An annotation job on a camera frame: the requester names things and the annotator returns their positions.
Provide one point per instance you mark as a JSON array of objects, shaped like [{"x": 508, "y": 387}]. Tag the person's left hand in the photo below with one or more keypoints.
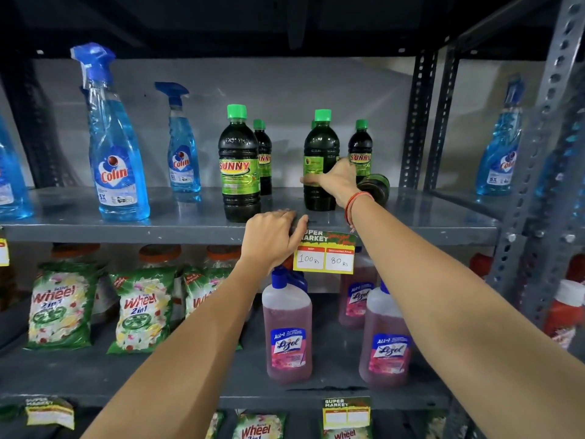
[{"x": 267, "y": 240}]

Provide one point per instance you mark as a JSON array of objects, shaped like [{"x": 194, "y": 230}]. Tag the person's right hand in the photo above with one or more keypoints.
[{"x": 338, "y": 182}]

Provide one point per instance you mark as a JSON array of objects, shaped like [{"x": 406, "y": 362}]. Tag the person's left thumb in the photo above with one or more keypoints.
[{"x": 300, "y": 233}]

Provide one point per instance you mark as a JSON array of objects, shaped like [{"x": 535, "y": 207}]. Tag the person's right thumb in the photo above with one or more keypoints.
[{"x": 313, "y": 179}]

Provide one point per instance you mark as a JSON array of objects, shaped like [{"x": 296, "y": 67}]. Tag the dark bottle green cap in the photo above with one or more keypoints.
[
  {"x": 265, "y": 159},
  {"x": 239, "y": 169},
  {"x": 320, "y": 146},
  {"x": 360, "y": 150},
  {"x": 377, "y": 187}
]

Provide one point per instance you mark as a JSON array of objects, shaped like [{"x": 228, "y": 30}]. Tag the person's left forearm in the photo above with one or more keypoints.
[{"x": 192, "y": 356}]

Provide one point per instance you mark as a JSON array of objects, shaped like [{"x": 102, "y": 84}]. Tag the person's right forearm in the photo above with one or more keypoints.
[{"x": 457, "y": 324}]

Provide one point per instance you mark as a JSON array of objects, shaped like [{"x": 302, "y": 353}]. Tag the jar with orange lid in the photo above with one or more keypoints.
[
  {"x": 160, "y": 253},
  {"x": 223, "y": 255},
  {"x": 75, "y": 250}
]

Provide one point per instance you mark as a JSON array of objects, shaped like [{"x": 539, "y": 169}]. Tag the green white detergent packet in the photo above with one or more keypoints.
[
  {"x": 214, "y": 426},
  {"x": 347, "y": 434},
  {"x": 201, "y": 288},
  {"x": 59, "y": 306},
  {"x": 258, "y": 427},
  {"x": 142, "y": 315}
]

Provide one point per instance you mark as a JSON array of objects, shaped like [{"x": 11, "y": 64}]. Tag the blue spray cleaner bottle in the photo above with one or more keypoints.
[
  {"x": 116, "y": 164},
  {"x": 11, "y": 187},
  {"x": 566, "y": 178},
  {"x": 500, "y": 150},
  {"x": 183, "y": 150}
]

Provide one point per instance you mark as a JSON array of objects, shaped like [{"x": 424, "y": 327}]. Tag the grey metal shelf rack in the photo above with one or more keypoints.
[
  {"x": 137, "y": 221},
  {"x": 534, "y": 155}
]

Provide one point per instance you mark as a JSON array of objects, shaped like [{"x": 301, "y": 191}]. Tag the red bottle white cap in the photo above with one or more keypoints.
[
  {"x": 481, "y": 265},
  {"x": 576, "y": 268},
  {"x": 564, "y": 315}
]

